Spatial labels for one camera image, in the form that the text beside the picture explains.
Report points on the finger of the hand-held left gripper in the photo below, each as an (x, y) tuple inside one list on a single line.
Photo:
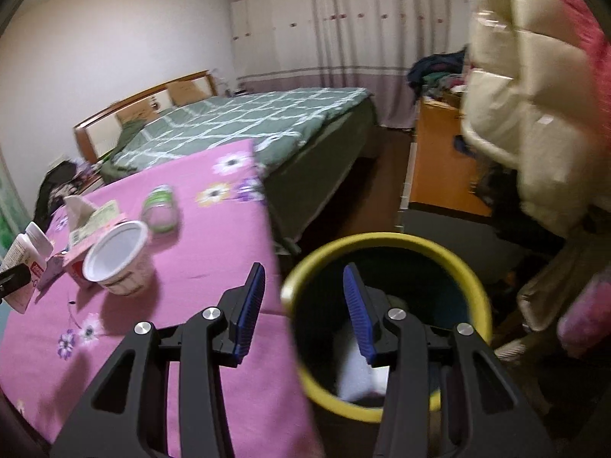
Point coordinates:
[(14, 277)]

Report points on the brown pillow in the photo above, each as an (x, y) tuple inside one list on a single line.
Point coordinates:
[(133, 115)]

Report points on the pale green drink carton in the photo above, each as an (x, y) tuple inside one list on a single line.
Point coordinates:
[(98, 222)]

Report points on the mixed clothes pile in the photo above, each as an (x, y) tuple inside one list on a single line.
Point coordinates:
[(439, 71)]

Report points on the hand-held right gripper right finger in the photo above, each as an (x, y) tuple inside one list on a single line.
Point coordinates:
[(358, 310)]

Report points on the green plaid quilt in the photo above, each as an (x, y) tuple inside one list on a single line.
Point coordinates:
[(248, 119)]

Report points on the small white bottle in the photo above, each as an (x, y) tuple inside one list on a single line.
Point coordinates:
[(24, 248)]

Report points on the purple wrapper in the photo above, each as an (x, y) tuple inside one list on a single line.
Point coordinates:
[(51, 271)]

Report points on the pinkish red jacket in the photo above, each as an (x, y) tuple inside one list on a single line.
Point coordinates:
[(577, 28)]

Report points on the crumpled white tissue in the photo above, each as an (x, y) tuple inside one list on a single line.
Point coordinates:
[(76, 207)]

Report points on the yellow rimmed trash bin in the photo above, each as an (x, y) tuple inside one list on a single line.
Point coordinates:
[(420, 272)]

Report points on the clear jar green lid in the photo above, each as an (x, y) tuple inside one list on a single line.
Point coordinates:
[(160, 210)]

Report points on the dark clothes pile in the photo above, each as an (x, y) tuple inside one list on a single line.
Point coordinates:
[(52, 186)]

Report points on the pink white curtain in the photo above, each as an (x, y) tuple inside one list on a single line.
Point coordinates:
[(334, 33)]

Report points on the patterned white tub cup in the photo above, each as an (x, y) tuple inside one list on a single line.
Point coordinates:
[(117, 253)]

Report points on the pink floral tablecloth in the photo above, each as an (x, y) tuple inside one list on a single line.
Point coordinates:
[(200, 248)]

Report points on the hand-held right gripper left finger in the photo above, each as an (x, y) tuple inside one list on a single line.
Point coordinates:
[(250, 310)]

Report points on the wooden desk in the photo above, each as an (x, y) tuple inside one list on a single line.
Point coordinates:
[(439, 152)]

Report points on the wooden bed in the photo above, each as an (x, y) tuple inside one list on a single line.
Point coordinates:
[(95, 140)]

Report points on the cream puffer jacket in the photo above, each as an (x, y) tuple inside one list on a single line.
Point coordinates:
[(539, 105)]

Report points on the white nightstand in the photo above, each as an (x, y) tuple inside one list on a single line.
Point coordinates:
[(89, 183)]

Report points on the pink fluffy garment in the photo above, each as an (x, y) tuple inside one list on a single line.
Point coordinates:
[(587, 319)]

